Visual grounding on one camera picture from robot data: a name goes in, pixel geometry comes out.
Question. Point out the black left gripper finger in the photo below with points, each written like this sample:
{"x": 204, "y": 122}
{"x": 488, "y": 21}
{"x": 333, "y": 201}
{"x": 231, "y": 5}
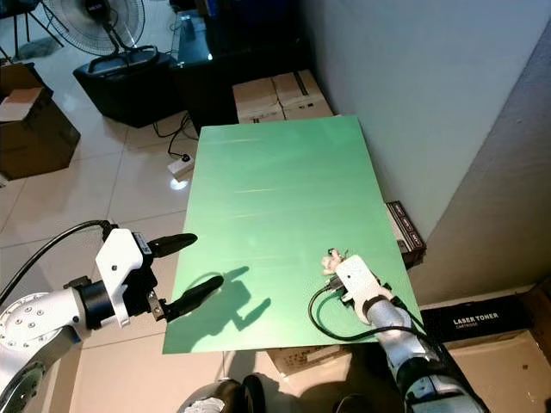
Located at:
{"x": 191, "y": 295}
{"x": 172, "y": 243}

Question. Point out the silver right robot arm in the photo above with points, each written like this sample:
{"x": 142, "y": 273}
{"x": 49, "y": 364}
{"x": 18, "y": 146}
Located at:
{"x": 417, "y": 353}

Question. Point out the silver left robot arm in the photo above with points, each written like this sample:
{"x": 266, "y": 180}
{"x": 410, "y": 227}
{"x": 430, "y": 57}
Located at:
{"x": 43, "y": 331}

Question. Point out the flat beige cardboard box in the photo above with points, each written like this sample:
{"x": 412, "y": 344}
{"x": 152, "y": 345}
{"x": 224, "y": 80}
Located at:
{"x": 301, "y": 357}

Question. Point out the white power strip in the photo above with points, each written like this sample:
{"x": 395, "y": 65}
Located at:
{"x": 182, "y": 165}

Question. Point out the black patterned carton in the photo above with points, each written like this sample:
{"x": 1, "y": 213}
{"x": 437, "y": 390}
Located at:
{"x": 407, "y": 234}

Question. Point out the black robot left foot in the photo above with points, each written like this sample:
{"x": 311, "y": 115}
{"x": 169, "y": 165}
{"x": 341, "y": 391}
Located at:
{"x": 219, "y": 397}

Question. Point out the black robot foot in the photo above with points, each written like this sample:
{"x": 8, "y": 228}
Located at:
{"x": 219, "y": 397}
{"x": 353, "y": 404}

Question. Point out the black robot right foot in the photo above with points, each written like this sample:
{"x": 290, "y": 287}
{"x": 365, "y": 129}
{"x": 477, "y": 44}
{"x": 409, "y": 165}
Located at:
{"x": 353, "y": 404}

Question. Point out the black laser toner box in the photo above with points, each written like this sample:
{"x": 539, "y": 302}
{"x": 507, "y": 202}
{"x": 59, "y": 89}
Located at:
{"x": 478, "y": 323}

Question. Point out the open brown cardboard box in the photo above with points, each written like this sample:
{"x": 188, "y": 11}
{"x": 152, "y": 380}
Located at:
{"x": 39, "y": 138}

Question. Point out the beige taped cardboard box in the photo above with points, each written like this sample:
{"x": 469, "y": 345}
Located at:
{"x": 280, "y": 96}

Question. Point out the black desk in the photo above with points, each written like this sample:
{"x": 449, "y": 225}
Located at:
{"x": 241, "y": 56}

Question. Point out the black standing fan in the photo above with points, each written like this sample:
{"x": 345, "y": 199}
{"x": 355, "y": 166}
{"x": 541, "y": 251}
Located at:
{"x": 103, "y": 19}

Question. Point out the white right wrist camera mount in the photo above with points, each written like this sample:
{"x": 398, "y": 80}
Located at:
{"x": 360, "y": 277}

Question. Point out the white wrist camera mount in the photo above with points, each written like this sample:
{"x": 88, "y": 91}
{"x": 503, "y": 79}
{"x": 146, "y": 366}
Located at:
{"x": 120, "y": 258}
{"x": 360, "y": 277}

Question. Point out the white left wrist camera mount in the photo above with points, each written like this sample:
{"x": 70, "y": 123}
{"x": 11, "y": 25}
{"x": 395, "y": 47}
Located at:
{"x": 120, "y": 258}

